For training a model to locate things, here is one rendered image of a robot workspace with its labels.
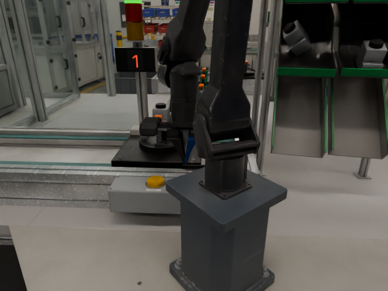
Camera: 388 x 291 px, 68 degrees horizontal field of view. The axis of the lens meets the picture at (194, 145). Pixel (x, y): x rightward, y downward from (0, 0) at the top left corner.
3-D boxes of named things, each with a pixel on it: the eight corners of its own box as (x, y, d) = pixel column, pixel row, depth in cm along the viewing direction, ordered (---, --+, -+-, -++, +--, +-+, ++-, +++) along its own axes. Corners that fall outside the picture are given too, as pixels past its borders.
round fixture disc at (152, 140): (183, 154, 81) (183, 148, 80) (134, 153, 81) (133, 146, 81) (187, 136, 94) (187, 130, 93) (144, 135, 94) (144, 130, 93)
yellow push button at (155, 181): (163, 191, 66) (162, 183, 66) (145, 190, 67) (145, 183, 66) (165, 182, 70) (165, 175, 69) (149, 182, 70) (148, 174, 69)
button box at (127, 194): (199, 215, 67) (200, 192, 64) (109, 212, 68) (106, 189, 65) (200, 198, 73) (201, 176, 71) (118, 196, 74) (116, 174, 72)
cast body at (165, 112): (167, 130, 82) (166, 107, 80) (152, 130, 83) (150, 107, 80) (171, 122, 90) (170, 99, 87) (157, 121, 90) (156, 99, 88)
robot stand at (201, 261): (217, 327, 46) (223, 224, 38) (167, 270, 57) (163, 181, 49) (275, 281, 54) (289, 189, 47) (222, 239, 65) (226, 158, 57)
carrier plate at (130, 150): (200, 170, 77) (201, 162, 76) (111, 167, 78) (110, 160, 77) (203, 137, 99) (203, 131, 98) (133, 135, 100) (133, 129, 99)
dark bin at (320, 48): (334, 78, 69) (342, 49, 63) (276, 76, 71) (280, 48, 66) (324, 23, 87) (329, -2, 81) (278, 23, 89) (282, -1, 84)
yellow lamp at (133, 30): (142, 40, 85) (141, 22, 83) (125, 40, 85) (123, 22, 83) (145, 39, 90) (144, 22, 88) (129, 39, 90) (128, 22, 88)
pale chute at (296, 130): (322, 158, 74) (327, 152, 70) (269, 153, 77) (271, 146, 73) (323, 68, 85) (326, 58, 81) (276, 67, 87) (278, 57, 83)
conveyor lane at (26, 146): (238, 199, 80) (239, 167, 76) (-54, 190, 84) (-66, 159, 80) (231, 156, 106) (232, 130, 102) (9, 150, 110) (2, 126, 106)
